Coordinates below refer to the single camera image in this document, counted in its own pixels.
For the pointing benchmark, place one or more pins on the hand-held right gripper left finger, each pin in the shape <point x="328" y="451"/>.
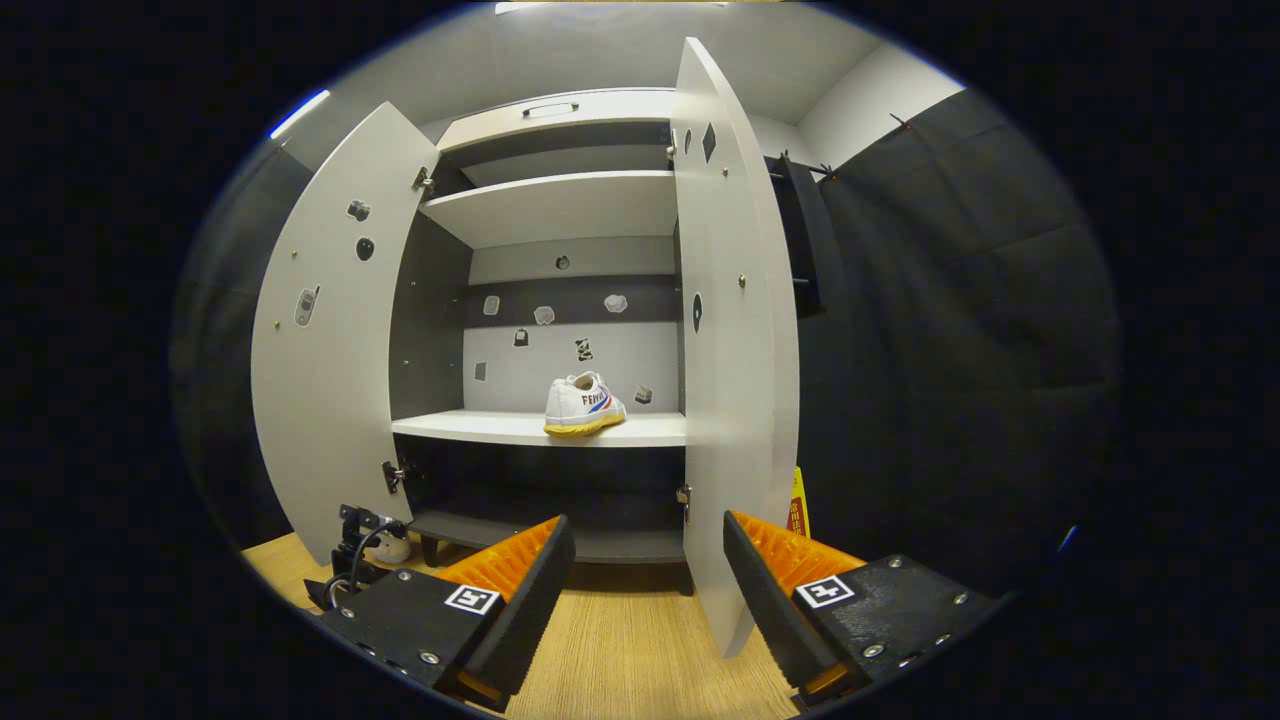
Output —
<point x="530" y="610"/>

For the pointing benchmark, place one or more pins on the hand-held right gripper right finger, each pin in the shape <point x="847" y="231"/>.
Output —
<point x="765" y="610"/>

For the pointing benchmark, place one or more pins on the white cabinet door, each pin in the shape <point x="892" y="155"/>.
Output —
<point x="330" y="400"/>
<point x="735" y="400"/>

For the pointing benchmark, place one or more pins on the white shoe cabinet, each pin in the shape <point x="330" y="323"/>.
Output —
<point x="520" y="390"/>

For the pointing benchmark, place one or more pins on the white cabinet shelf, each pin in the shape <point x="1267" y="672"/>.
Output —
<point x="480" y="427"/>
<point x="560" y="205"/>

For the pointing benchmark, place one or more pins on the orange and yellow carton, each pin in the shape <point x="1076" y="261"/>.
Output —
<point x="799" y="510"/>

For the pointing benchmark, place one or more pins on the ceiling strip light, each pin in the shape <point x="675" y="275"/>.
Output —
<point x="300" y="113"/>

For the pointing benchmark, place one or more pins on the ceiling light panel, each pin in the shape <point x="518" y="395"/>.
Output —
<point x="560" y="6"/>

